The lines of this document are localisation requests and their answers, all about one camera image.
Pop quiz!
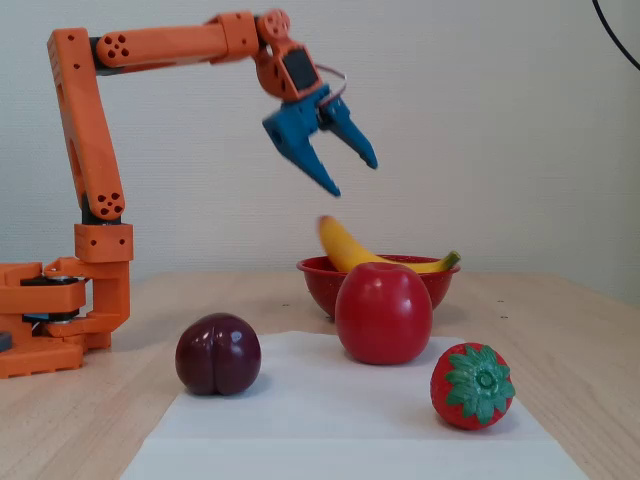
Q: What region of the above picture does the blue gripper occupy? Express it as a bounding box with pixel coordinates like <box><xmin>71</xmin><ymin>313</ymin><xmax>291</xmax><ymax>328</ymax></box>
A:
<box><xmin>262</xmin><ymin>83</ymin><xmax>380</xmax><ymax>199</ymax></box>

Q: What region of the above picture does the yellow toy banana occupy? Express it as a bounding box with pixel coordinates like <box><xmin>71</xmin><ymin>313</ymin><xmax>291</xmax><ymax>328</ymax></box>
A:
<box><xmin>317</xmin><ymin>215</ymin><xmax>462</xmax><ymax>275</ymax></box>

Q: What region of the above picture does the red speckled bowl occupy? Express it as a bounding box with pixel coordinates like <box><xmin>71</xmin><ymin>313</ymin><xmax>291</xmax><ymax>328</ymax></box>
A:
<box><xmin>295</xmin><ymin>254</ymin><xmax>462</xmax><ymax>320</ymax></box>

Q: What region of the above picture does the red toy apple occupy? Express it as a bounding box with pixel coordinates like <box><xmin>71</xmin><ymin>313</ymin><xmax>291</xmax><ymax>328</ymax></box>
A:
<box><xmin>334</xmin><ymin>261</ymin><xmax>434</xmax><ymax>366</ymax></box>

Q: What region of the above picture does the dark purple toy plum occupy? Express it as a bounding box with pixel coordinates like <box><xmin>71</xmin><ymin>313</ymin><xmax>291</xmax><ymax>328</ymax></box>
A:
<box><xmin>174</xmin><ymin>312</ymin><xmax>263</xmax><ymax>397</ymax></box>

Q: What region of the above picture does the red toy strawberry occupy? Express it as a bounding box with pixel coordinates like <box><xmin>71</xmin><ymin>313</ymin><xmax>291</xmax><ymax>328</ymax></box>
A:
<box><xmin>430</xmin><ymin>342</ymin><xmax>517</xmax><ymax>431</ymax></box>

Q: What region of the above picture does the white paper sheet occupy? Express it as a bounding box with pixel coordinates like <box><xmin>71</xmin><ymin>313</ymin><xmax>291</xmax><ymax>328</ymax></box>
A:
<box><xmin>118</xmin><ymin>329</ymin><xmax>590</xmax><ymax>480</ymax></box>

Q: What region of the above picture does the white red black servo wire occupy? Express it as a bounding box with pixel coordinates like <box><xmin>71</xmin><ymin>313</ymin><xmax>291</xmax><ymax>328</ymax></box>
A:
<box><xmin>314</xmin><ymin>63</ymin><xmax>347</xmax><ymax>109</ymax></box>

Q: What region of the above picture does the black cable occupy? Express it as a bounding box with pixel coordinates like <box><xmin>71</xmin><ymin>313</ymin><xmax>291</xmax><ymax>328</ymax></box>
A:
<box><xmin>592</xmin><ymin>0</ymin><xmax>640</xmax><ymax>71</ymax></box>

